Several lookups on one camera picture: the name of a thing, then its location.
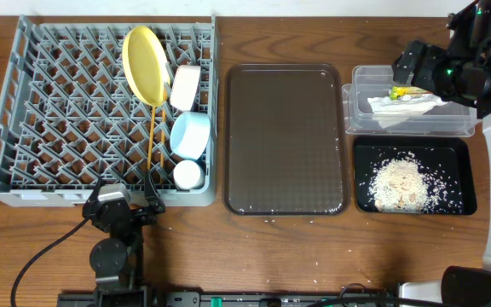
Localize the green snack wrapper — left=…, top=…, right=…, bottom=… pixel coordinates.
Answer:
left=389, top=86, right=431, bottom=101

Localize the white paper napkin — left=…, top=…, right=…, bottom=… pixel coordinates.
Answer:
left=367, top=94, right=447, bottom=129

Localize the yellow plate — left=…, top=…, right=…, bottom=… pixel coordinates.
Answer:
left=122, top=26, right=170, bottom=107

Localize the light blue bowl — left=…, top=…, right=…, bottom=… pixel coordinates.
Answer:
left=170, top=112, right=211, bottom=160

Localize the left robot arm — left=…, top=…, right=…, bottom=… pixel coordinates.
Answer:
left=83, top=175, right=165, bottom=307

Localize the white cup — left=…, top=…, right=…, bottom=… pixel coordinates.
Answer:
left=173, top=160, right=205, bottom=190

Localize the grey plastic dish rack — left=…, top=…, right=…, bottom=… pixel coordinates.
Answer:
left=0, top=17, right=217, bottom=207

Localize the wooden chopstick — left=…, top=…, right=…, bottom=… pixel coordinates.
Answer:
left=147, top=106, right=156, bottom=171
left=159, top=90, right=167, bottom=169

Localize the clear plastic bin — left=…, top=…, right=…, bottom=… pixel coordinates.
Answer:
left=342, top=66, right=480, bottom=137

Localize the spilled rice pile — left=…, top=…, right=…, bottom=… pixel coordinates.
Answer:
left=356, top=147, right=465, bottom=215

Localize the black waste tray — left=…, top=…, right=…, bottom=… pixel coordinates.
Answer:
left=353, top=136, right=477, bottom=216

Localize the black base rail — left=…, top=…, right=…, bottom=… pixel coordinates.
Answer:
left=56, top=291, right=380, bottom=307

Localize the dark brown serving tray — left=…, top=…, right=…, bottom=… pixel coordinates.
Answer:
left=222, top=63, right=350, bottom=216

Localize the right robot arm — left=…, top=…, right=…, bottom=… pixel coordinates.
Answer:
left=391, top=0, right=491, bottom=306

